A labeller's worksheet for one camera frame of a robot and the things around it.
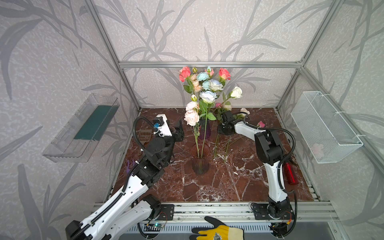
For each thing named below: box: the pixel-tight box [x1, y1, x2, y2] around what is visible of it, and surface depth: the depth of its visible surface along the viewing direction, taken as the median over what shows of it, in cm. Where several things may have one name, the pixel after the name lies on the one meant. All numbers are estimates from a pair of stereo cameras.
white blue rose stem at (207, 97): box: [199, 90, 218, 159], surface depth 68 cm
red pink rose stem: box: [179, 66, 194, 97], surface depth 79 cm
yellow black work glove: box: [189, 216, 245, 240], surface depth 68 cm
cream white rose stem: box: [214, 86, 243, 112], surface depth 72 cm
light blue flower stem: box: [196, 72, 210, 91], surface depth 83 cm
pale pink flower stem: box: [184, 94, 200, 158], surface depth 69 cm
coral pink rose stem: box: [218, 67, 231, 87], surface depth 84 cm
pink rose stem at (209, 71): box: [204, 66, 215, 77], surface depth 82 cm
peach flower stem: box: [191, 67, 203, 94], surface depth 84 cm
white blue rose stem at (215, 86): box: [209, 79, 224, 93], surface depth 77 cm
